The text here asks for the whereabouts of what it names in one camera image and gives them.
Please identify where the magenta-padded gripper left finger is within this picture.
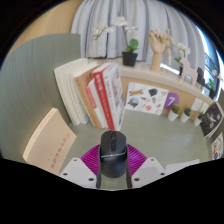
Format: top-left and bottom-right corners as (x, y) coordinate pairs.
(59, 143), (103, 190)

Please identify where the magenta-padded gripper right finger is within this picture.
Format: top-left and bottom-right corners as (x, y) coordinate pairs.
(125, 143), (167, 190)

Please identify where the dark grey computer mouse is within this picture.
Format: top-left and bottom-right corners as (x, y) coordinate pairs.
(99, 129), (129, 179)

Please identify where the white printed mouse pad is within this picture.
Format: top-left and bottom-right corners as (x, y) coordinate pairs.
(164, 158), (200, 175)

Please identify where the beige paperback book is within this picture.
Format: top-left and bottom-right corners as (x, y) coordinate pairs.
(22, 107), (78, 177)

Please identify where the small plant in white pot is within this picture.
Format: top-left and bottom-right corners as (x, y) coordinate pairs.
(193, 112), (204, 128)
(167, 104), (181, 122)
(179, 107), (192, 124)

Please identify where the slim red and white book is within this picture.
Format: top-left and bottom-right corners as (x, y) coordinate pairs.
(85, 78), (109, 130)

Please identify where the thin white book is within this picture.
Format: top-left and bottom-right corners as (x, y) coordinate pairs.
(66, 68), (91, 125)

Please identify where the white sticker sheet card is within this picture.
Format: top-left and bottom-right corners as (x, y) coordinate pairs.
(124, 81), (170, 116)

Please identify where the red spine book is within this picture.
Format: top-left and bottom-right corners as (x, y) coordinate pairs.
(91, 63), (116, 131)

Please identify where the round purple number sign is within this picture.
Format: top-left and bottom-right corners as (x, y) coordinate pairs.
(163, 92), (181, 112)

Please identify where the tan brown book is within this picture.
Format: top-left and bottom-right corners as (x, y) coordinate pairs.
(73, 64), (109, 130)

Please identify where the thick white book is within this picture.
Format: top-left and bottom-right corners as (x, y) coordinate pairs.
(53, 58), (88, 127)

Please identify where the black cover book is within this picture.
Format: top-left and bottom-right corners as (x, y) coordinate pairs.
(199, 101), (224, 138)

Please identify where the light wooden shelf ledge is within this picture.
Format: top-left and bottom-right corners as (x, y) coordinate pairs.
(88, 57), (214, 101)

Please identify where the pink horse figure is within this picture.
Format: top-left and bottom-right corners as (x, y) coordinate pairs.
(179, 56), (198, 87)

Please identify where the black horse figure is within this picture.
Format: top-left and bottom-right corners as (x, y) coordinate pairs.
(195, 66), (207, 87)

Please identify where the wooden hand model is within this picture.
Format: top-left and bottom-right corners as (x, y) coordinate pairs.
(147, 29), (171, 73)

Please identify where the grey curtain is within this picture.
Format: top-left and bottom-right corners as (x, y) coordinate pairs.
(71, 0), (206, 68)

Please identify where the white wall socket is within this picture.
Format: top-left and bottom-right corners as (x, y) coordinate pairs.
(190, 97), (204, 113)
(199, 102), (210, 115)

